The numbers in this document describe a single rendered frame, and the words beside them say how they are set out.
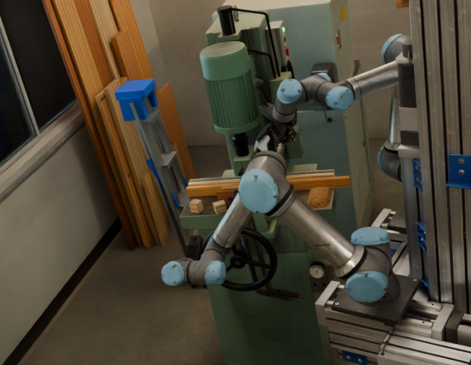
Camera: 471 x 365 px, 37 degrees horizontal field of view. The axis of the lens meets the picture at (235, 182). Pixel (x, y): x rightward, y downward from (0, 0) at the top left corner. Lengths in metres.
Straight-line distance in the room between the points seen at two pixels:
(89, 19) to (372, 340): 2.63
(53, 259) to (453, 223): 2.43
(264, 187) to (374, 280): 0.42
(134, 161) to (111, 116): 0.31
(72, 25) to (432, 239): 2.45
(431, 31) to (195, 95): 3.56
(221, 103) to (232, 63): 0.16
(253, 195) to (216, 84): 0.72
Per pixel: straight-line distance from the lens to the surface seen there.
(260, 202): 1.99
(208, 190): 2.89
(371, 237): 2.20
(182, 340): 3.64
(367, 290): 2.11
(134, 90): 3.51
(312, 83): 2.36
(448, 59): 2.03
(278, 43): 2.88
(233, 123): 2.64
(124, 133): 4.12
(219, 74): 2.58
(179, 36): 5.28
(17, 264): 3.79
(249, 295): 2.95
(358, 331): 2.41
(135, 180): 4.23
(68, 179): 4.17
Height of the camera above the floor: 2.26
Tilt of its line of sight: 27 degrees down
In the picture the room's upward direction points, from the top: 12 degrees counter-clockwise
